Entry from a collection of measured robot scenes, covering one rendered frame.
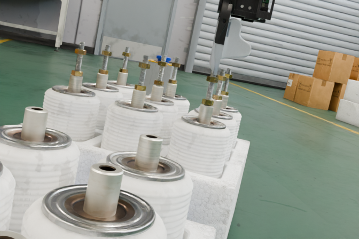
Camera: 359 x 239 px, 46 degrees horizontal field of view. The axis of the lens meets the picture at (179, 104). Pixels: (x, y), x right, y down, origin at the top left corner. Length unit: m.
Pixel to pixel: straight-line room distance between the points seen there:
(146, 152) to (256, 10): 0.36
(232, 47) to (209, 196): 0.23
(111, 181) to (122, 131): 0.41
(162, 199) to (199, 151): 0.30
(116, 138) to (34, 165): 0.31
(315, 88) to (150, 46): 2.47
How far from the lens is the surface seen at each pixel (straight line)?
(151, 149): 0.39
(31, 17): 5.93
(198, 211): 0.66
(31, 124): 0.43
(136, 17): 5.94
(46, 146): 0.41
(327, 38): 6.90
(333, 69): 4.61
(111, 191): 0.28
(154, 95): 0.83
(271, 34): 6.44
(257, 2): 0.68
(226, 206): 0.65
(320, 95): 4.58
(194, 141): 0.66
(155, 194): 0.37
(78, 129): 0.74
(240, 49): 0.67
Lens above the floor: 0.37
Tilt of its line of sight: 8 degrees down
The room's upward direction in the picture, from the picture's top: 11 degrees clockwise
